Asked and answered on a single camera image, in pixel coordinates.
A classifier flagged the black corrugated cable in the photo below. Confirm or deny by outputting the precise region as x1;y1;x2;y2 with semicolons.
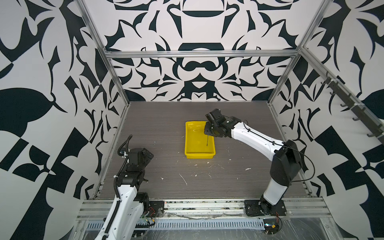
113;134;133;199

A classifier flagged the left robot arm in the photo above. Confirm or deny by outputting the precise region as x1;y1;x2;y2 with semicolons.
96;148;154;240

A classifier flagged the small circuit board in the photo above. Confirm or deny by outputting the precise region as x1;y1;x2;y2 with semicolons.
263;218;283;236

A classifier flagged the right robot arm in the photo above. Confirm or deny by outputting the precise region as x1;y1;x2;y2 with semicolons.
204;109;304;216

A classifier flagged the yellow plastic bin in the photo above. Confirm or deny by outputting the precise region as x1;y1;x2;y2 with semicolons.
185;121;216;159

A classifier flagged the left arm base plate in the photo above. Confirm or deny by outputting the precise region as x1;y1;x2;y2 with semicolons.
143;201;165;218

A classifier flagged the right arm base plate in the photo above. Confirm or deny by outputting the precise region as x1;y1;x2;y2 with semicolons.
244;200;287;217

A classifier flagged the aluminium frame crossbar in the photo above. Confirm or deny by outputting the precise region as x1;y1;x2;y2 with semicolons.
105;50;298;59

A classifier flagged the aluminium front rail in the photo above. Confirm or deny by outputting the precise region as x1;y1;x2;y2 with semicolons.
76;198;332;221

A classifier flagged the white slotted cable duct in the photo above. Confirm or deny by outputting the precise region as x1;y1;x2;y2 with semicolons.
85;219;266;231

